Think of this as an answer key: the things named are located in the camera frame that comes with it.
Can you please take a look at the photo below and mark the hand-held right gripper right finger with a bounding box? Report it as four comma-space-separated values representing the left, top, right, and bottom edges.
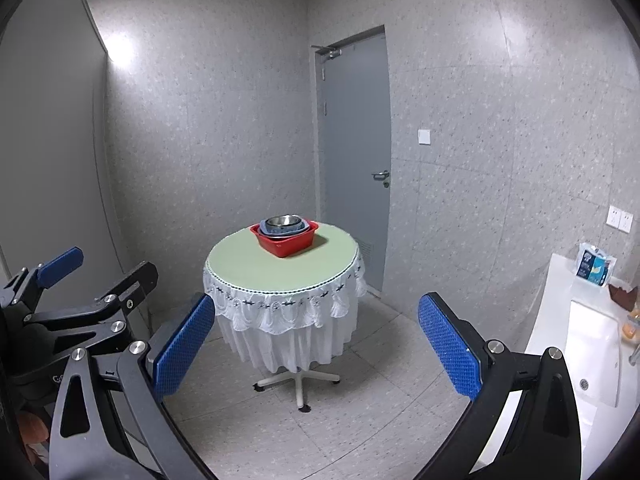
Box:
415, 292, 583, 480

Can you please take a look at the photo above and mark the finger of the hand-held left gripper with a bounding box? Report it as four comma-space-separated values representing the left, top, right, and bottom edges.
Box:
0, 246, 84, 311
25, 261, 159, 336

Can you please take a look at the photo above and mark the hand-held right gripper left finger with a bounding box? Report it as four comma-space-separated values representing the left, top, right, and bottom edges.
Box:
48, 292, 217, 480

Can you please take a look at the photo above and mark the red plastic basin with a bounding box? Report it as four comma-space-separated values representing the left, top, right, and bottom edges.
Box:
250, 220, 319, 259

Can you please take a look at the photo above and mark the blue square plate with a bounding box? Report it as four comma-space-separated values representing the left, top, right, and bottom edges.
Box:
260, 217, 307, 238

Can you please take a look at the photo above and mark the large steel bowl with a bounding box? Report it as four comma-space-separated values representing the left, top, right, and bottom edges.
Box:
265, 214, 304, 233

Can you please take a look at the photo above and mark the person's left hand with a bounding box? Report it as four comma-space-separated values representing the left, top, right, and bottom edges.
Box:
21, 410, 51, 466

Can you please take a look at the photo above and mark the round table with white skirt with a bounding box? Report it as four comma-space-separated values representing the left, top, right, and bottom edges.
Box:
202, 221, 367, 375

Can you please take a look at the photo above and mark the white star table base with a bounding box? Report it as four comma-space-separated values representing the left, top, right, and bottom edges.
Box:
253, 367, 341, 413

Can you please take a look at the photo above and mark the white vanity counter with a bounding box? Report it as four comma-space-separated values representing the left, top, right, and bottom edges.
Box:
475, 252, 640, 480

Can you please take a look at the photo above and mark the white sink basin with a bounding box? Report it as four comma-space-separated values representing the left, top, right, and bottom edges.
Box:
567, 300, 636, 408

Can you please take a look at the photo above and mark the blue white tissue packet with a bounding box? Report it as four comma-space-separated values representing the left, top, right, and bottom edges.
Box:
575, 243, 617, 287

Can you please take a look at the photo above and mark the brown folded paper box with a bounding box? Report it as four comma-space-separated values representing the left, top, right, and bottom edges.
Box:
609, 282, 638, 311

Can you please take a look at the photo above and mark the grey door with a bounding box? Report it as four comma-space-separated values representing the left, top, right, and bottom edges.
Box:
310, 25, 392, 296

